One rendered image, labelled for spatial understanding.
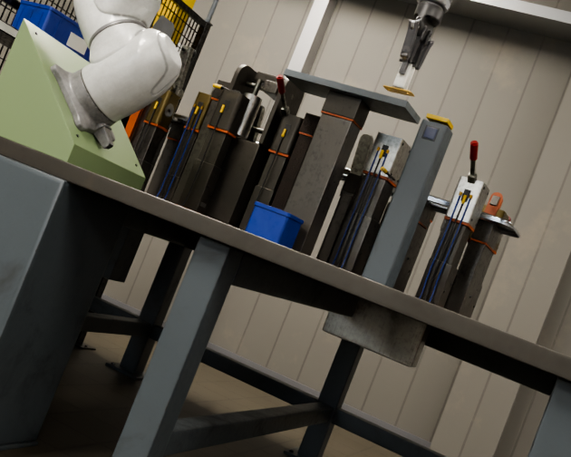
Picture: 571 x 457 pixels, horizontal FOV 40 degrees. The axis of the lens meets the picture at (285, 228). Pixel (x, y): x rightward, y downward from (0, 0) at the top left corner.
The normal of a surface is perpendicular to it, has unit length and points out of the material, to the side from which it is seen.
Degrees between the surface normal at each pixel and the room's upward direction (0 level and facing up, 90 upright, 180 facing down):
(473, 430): 90
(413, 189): 90
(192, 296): 90
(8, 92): 90
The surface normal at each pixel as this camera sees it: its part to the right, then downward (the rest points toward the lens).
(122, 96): 0.12, 0.56
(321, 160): -0.39, -0.20
